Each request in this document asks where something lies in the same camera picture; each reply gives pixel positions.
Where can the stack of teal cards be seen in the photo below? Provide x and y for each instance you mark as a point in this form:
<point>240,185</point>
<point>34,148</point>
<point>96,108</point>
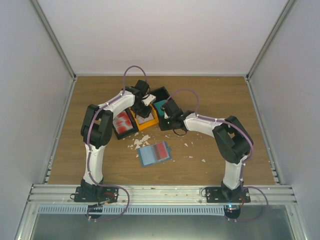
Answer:
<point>158,107</point>

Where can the red white cards stack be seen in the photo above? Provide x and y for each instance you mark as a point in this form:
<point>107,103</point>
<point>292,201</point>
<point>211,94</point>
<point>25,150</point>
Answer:
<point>122,123</point>

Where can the grey slotted cable duct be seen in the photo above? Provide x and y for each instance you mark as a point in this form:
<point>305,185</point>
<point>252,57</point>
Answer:
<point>133,209</point>

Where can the orange plastic bin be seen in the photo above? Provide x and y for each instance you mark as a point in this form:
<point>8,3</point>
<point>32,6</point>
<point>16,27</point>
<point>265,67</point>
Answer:
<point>144,126</point>

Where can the aluminium frame post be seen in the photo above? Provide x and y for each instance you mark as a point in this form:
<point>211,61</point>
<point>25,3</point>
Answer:
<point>288,6</point>
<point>51,34</point>

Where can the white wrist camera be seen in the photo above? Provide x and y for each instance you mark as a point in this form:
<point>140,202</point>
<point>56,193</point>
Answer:
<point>149,99</point>
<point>165,112</point>

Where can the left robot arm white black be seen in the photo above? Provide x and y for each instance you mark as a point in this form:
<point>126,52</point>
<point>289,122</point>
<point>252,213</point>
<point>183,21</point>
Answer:
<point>97,128</point>

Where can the aluminium frame post left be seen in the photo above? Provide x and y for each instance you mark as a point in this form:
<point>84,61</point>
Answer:
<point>51,34</point>

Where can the teal card holder wallet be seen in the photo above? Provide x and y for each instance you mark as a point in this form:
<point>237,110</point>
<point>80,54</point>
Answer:
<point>154,154</point>

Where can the black bin with teal cards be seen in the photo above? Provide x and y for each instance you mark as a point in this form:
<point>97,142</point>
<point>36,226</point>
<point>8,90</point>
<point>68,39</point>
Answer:
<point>161,93</point>

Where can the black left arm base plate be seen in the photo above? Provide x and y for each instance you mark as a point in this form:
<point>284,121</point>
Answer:
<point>95,194</point>

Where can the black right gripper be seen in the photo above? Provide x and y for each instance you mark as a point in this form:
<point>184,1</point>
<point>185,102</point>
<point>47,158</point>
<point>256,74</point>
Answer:
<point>162,126</point>

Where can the white cards in orange bin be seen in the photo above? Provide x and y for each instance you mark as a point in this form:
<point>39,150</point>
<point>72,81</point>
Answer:
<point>147,120</point>

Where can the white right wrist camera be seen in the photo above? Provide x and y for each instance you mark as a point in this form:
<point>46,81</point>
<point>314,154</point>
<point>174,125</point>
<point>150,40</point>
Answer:
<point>165,112</point>

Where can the aluminium frame post right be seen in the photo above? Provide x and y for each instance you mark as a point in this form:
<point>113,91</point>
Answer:
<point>288,6</point>

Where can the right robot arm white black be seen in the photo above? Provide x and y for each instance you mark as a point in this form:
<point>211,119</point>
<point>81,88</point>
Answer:
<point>233,142</point>

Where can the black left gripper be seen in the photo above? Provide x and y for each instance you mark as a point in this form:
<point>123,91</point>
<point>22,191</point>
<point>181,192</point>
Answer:
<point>144,115</point>

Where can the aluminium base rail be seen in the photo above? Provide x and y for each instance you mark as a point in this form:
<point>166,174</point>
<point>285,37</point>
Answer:
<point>185,195</point>

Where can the black bin with red cards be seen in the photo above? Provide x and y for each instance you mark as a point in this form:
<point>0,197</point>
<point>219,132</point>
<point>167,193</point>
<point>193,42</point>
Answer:
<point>130,132</point>

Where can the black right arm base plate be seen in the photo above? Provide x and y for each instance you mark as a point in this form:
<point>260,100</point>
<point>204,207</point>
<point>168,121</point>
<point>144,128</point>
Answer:
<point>219,194</point>

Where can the red white card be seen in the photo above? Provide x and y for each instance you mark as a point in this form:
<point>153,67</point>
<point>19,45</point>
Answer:
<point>161,151</point>

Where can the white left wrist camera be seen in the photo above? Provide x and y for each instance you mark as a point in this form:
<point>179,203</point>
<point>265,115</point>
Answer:
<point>149,99</point>

